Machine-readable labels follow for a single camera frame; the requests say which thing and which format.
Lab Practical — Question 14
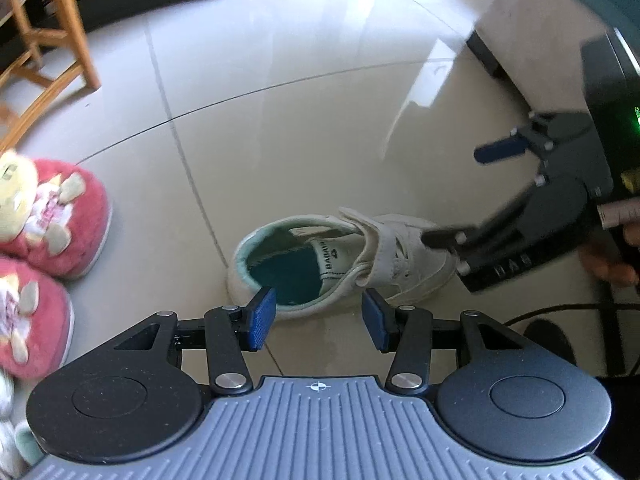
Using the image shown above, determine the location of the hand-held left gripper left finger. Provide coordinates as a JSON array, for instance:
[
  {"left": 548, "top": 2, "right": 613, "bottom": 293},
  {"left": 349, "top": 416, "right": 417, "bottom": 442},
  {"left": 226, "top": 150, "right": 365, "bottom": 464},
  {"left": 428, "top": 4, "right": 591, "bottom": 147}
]
[{"left": 112, "top": 287, "right": 277, "bottom": 395}]

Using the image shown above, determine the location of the white teal-lined strap sneaker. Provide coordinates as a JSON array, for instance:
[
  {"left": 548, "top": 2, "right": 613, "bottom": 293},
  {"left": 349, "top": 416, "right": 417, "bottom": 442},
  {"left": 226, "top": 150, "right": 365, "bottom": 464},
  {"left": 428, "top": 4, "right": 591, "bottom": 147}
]
[{"left": 227, "top": 206, "right": 458, "bottom": 320}]

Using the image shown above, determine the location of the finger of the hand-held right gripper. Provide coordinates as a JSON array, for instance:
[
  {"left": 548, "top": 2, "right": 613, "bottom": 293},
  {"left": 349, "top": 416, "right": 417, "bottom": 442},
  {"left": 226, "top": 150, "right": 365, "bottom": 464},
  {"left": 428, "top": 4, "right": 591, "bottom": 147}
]
[
  {"left": 422, "top": 180, "right": 538, "bottom": 273},
  {"left": 474, "top": 112, "right": 556, "bottom": 166}
]

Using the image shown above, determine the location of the black cable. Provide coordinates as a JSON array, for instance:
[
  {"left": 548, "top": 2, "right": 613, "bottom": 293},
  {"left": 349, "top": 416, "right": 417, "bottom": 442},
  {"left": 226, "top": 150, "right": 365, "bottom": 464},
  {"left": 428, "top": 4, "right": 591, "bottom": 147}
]
[{"left": 505, "top": 302, "right": 640, "bottom": 331}]

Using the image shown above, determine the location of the pink plush duck slipper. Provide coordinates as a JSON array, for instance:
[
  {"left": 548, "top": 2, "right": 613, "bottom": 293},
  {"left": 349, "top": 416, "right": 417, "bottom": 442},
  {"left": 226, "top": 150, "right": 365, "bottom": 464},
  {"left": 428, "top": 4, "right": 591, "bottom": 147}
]
[
  {"left": 0, "top": 255, "right": 76, "bottom": 380},
  {"left": 0, "top": 150, "right": 112, "bottom": 281}
]

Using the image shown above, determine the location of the person's right hand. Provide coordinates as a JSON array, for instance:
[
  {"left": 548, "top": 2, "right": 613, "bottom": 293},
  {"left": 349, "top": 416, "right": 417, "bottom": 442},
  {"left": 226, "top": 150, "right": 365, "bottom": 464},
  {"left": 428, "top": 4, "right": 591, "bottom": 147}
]
[{"left": 580, "top": 222, "right": 640, "bottom": 286}]

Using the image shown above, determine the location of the wooden shoe rack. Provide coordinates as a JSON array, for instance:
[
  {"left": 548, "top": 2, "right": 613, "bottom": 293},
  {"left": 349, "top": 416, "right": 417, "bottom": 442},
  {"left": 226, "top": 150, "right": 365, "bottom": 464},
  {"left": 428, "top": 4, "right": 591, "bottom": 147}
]
[{"left": 0, "top": 0, "right": 101, "bottom": 153}]

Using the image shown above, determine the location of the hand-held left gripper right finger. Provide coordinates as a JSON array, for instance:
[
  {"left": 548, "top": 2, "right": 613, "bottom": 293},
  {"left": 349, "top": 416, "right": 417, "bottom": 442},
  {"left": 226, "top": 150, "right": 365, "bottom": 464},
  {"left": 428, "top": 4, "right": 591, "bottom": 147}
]
[{"left": 362, "top": 288, "right": 523, "bottom": 395}]

